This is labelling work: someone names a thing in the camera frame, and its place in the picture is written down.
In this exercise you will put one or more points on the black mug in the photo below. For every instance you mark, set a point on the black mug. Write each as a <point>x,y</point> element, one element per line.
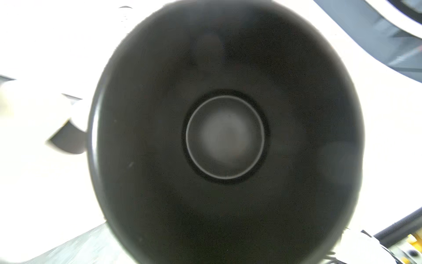
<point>226,132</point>

